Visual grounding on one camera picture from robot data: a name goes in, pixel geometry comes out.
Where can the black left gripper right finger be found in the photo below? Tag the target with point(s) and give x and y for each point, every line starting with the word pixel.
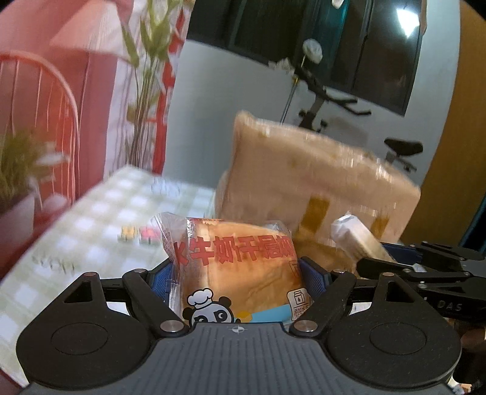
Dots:
pixel 315 277

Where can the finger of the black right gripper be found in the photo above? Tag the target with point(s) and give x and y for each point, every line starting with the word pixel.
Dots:
pixel 372 268
pixel 408 252

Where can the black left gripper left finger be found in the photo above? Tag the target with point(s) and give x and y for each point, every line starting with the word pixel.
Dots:
pixel 160 279

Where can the clear pack of crackers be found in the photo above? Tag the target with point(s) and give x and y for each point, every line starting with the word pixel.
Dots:
pixel 353 237

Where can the panda bread package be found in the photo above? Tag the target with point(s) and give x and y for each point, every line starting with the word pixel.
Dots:
pixel 232 272

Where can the orange wooden door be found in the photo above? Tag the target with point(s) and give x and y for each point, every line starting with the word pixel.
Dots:
pixel 453 192

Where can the plaid flower tablecloth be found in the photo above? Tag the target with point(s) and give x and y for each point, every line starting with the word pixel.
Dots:
pixel 86 239

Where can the cardboard box with plastic liner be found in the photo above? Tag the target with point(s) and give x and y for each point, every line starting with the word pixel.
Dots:
pixel 307 181

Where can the dark window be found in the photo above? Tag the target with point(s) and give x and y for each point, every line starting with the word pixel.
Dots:
pixel 367 48

